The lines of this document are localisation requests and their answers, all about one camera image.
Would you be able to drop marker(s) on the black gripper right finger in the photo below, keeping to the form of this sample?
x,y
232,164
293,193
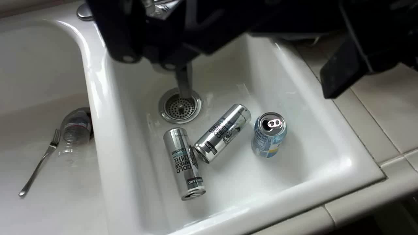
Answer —
x,y
342,69

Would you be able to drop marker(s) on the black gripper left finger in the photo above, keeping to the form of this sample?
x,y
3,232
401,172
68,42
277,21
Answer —
x,y
183,79

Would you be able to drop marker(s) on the silver kitchen tap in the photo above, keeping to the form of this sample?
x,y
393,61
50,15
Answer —
x,y
84,12

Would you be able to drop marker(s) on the round metal sink drain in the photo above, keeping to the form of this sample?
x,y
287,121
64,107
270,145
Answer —
x,y
178,109

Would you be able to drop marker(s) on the shiny silver drink can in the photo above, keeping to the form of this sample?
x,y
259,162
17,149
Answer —
x,y
222,132

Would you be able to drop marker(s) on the white double basin sink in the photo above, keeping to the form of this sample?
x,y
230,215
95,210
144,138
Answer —
x,y
319,159

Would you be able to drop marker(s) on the light blue opened can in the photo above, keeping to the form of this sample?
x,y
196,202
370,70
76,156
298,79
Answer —
x,y
269,132

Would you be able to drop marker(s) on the silver can with barcode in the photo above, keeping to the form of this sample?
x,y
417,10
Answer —
x,y
184,163

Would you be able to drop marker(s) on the clear drinking glass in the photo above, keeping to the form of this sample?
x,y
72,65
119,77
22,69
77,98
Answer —
x,y
77,126

